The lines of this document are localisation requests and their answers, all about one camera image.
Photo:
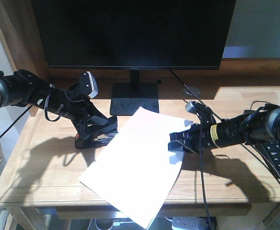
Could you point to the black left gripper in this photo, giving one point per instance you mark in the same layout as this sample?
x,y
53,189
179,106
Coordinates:
x,y
81,111

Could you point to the wooden desk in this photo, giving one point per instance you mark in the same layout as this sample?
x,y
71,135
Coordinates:
x,y
44,166

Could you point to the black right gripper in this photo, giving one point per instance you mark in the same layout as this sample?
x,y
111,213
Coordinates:
x,y
193,140

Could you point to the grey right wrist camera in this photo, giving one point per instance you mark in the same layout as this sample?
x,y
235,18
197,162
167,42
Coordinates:
x,y
190,107

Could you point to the black computer keyboard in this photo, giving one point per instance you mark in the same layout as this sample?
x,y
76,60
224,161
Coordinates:
x,y
271,150

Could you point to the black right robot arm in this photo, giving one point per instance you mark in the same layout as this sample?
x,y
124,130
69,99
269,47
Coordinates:
x,y
251,128

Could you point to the white power strip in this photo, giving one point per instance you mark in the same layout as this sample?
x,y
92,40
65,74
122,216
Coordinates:
x,y
192,223

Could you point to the black stapler orange button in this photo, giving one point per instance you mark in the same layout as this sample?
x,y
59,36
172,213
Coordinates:
x,y
95,131

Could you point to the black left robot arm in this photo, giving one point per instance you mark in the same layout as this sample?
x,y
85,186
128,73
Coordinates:
x,y
24,88

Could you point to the white paper sheets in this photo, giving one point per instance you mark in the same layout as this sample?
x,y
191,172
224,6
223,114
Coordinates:
x,y
135,172

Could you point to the black computer monitor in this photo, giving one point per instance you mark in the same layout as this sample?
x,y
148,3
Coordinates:
x,y
133,34

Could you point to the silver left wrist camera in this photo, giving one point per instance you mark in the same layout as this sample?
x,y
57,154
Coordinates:
x,y
88,85

